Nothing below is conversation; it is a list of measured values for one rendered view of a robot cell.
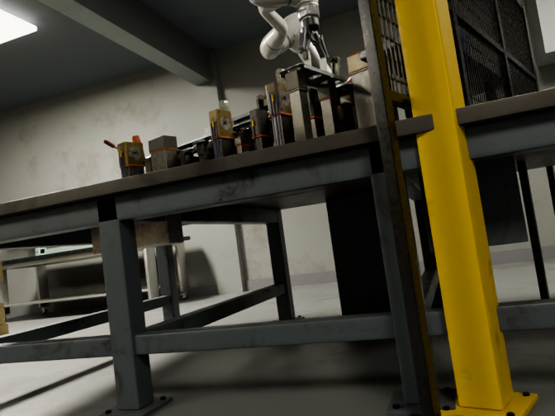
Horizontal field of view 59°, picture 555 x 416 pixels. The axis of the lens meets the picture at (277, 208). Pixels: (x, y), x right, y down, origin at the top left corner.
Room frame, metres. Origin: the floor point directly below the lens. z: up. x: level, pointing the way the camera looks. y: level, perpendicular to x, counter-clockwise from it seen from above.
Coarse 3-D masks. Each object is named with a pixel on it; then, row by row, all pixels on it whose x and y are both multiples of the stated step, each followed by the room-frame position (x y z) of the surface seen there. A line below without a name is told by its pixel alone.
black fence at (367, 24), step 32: (384, 0) 1.18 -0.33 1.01; (448, 0) 1.57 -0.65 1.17; (480, 0) 1.90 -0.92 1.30; (512, 0) 2.41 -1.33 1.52; (384, 32) 1.15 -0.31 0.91; (480, 32) 1.80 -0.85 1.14; (512, 32) 2.29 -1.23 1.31; (384, 64) 1.10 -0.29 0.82; (480, 64) 1.78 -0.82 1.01; (512, 64) 2.19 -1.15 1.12; (384, 96) 1.08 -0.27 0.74; (480, 96) 1.72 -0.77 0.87; (512, 96) 2.06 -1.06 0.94; (384, 128) 1.09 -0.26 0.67; (384, 160) 1.09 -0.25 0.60; (416, 288) 1.09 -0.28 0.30; (544, 288) 2.06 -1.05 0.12; (416, 320) 1.08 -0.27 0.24; (416, 352) 1.09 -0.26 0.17; (416, 384) 1.10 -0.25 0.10
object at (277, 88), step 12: (276, 84) 1.78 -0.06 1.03; (276, 96) 1.77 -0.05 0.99; (288, 96) 1.82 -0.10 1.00; (276, 108) 1.78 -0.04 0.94; (288, 108) 1.82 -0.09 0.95; (276, 120) 1.78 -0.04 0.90; (288, 120) 1.82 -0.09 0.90; (276, 132) 1.80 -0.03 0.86; (288, 132) 1.81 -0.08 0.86; (276, 144) 1.79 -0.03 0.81
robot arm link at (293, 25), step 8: (288, 16) 2.48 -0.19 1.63; (296, 16) 2.46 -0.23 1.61; (288, 24) 2.45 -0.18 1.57; (296, 24) 2.45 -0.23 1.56; (288, 32) 2.45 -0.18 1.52; (296, 32) 2.46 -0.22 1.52; (296, 40) 2.48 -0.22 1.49; (296, 48) 2.52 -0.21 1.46; (312, 48) 2.53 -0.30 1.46; (312, 56) 2.54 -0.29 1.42; (312, 64) 2.56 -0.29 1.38
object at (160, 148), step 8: (160, 136) 2.27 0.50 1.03; (168, 136) 2.29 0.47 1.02; (152, 144) 2.32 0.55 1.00; (160, 144) 2.28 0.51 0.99; (168, 144) 2.28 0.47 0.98; (176, 144) 2.32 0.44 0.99; (152, 152) 2.32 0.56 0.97; (160, 152) 2.29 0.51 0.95; (168, 152) 2.28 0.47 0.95; (176, 152) 2.32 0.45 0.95; (152, 160) 2.33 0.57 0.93; (160, 160) 2.29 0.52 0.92; (168, 160) 2.28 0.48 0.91; (176, 160) 2.31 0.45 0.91; (152, 168) 2.33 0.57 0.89; (160, 168) 2.30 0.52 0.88
